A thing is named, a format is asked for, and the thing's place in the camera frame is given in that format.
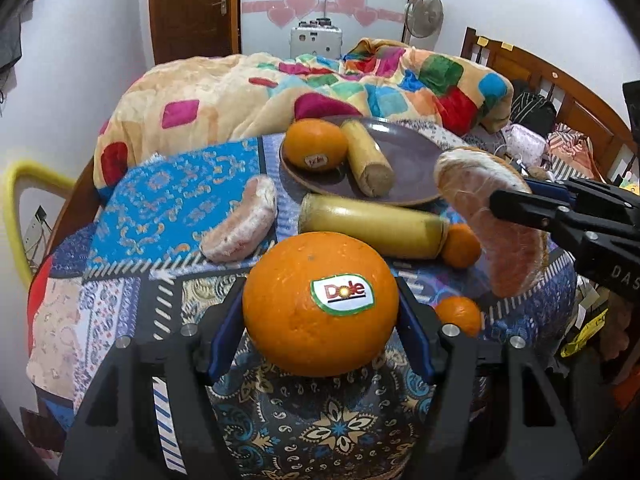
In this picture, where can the short sugarcane piece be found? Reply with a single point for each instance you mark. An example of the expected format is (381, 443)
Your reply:
(366, 157)

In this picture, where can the brown wooden door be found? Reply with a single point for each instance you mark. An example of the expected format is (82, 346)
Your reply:
(192, 7)

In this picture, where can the small tangerine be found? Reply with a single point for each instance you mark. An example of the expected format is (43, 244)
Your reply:
(461, 246)
(457, 314)

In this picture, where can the peeled pomelo segment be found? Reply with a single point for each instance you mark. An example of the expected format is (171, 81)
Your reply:
(240, 227)
(500, 240)

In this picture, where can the black bag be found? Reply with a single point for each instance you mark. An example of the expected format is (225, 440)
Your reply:
(532, 107)

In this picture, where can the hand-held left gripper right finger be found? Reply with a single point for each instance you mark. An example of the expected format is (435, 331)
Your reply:
(416, 332)

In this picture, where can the wooden bed headboard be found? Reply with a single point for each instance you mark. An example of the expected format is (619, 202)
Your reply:
(555, 85)

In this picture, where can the colourful checked fleece blanket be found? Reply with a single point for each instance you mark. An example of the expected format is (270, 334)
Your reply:
(210, 95)

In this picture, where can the pink patterned cloth bag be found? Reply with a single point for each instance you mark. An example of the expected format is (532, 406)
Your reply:
(522, 142)

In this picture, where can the standing electric fan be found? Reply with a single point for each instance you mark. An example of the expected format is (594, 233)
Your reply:
(424, 15)

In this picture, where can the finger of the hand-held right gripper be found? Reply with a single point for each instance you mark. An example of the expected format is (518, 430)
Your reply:
(547, 189)
(520, 207)

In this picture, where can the blue patterned patchwork quilt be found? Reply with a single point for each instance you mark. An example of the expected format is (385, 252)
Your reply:
(160, 240)

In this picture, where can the large orange with oval sticker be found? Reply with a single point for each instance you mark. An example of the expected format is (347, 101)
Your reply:
(320, 305)

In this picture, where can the long sugarcane piece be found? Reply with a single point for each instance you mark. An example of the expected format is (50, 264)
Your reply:
(370, 227)

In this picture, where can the wardrobe with pink heart stickers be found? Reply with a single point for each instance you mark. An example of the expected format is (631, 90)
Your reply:
(325, 0)

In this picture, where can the brown round plate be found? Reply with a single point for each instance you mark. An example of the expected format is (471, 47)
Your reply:
(410, 165)

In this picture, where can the yellow curved chair frame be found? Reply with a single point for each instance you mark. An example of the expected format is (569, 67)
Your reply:
(15, 200)

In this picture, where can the orange with small sticker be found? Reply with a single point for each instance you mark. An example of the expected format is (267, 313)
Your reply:
(316, 144)

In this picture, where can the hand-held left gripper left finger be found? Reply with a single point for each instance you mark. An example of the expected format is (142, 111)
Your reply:
(226, 332)

